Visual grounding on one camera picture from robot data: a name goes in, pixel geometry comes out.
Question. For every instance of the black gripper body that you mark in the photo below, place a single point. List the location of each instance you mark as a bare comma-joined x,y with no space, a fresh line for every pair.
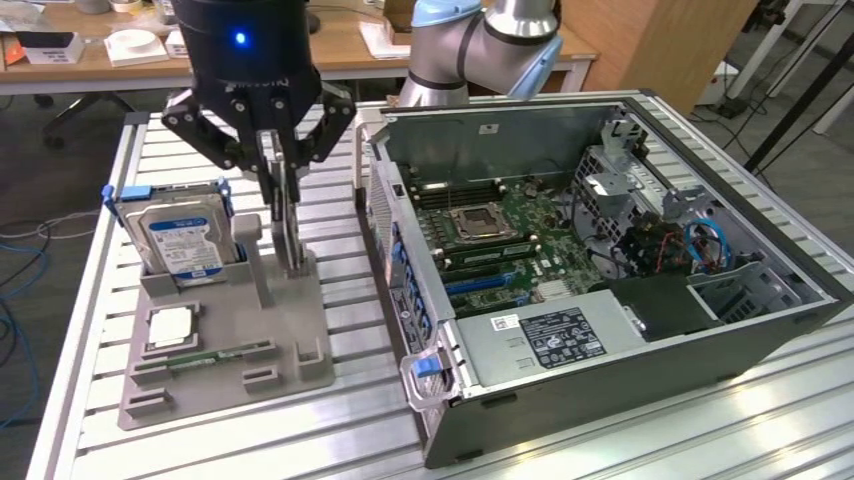
247,65

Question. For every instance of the graphics card with metal bracket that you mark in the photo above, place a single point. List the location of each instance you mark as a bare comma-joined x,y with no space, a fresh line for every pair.
286,235

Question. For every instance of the small white labelled box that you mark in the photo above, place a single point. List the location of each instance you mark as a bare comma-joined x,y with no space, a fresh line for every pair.
175,47

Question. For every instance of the white paper booklet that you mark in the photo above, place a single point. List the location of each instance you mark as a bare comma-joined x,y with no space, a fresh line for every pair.
383,47

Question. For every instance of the white block with round hole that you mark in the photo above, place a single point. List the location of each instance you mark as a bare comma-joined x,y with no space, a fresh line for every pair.
136,50

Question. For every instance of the office chair base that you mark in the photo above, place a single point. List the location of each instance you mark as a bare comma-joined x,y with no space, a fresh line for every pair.
86,100

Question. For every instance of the hard disk in blue caddy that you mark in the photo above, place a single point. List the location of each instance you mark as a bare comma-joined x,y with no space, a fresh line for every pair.
180,245

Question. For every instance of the brown cardboard box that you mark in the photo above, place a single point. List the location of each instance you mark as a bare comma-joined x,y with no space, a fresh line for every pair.
396,15

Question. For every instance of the grey cup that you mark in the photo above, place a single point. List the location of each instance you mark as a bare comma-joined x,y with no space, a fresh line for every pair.
91,6

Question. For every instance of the white box black top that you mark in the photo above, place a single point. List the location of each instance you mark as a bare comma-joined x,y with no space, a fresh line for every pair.
54,52

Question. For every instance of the CPU socket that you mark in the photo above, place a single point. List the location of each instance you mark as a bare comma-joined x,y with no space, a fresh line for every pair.
481,222

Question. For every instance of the orange box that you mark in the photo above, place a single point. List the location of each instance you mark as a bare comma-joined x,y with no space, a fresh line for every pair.
9,55

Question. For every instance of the RAM stick with white label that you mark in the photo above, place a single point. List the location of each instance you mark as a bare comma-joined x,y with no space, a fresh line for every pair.
497,253

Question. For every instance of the silver CPU chip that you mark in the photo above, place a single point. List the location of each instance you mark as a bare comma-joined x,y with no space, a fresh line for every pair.
170,327

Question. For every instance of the blue expansion slot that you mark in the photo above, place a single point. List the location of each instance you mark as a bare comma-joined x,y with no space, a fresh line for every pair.
481,284

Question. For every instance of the green motherboard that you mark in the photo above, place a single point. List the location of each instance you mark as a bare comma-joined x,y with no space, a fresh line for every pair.
554,250

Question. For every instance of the green RAM stick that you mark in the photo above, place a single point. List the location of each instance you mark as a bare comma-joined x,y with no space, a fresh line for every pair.
203,359

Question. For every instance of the metal disk bay cage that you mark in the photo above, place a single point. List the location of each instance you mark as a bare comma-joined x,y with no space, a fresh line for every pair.
623,200

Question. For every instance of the silver chipset heat sink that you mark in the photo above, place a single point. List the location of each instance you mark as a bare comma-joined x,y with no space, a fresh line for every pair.
553,291

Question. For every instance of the grey plastic parts rack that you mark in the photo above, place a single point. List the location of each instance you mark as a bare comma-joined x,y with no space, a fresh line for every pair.
223,392

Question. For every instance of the grey power supply unit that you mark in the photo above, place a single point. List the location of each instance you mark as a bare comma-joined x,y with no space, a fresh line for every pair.
494,350

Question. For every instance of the wooden cabinet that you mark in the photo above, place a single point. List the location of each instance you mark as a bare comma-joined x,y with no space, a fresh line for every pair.
707,50

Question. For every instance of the black power strip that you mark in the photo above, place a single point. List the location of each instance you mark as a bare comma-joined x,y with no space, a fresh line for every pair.
734,107

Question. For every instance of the black plastic shroud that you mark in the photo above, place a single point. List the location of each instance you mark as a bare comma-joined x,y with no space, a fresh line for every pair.
661,305

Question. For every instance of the open black PC case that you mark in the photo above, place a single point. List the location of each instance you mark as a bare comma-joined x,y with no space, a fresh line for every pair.
601,400

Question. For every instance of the black slanted pole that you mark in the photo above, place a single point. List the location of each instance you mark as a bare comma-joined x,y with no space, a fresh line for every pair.
797,95

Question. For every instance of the perforated metal disk bay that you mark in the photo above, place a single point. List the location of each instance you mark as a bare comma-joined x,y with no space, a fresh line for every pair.
741,295

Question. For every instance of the wooden desk white frame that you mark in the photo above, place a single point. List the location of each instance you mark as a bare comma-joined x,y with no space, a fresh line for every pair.
94,71

